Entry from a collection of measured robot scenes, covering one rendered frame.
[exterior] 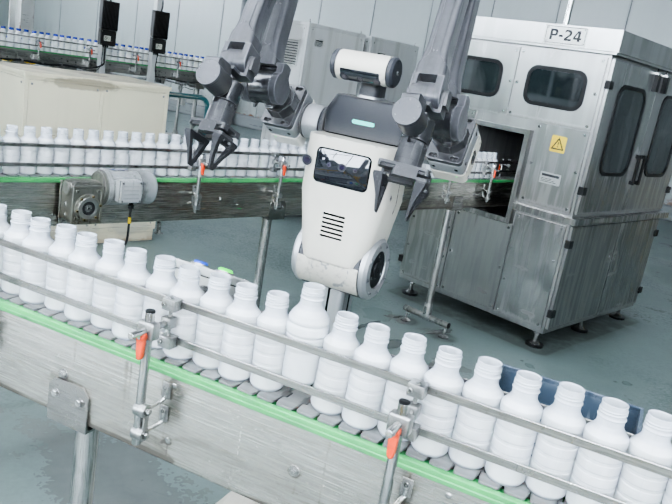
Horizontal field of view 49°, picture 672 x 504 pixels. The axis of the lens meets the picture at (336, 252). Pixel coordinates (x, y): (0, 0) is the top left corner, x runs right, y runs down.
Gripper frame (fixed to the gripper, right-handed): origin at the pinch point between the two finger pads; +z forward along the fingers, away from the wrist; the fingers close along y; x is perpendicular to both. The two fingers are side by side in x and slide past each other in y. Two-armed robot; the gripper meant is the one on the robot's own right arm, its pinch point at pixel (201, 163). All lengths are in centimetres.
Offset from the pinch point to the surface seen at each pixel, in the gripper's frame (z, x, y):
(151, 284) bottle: 28.7, -19.8, 19.3
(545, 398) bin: 23, 55, 71
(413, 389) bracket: 31, -14, 70
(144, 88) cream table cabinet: -109, 227, -307
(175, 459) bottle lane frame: 56, -9, 29
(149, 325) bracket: 35, -25, 28
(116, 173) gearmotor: -7, 62, -99
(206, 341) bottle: 34.8, -14.9, 31.4
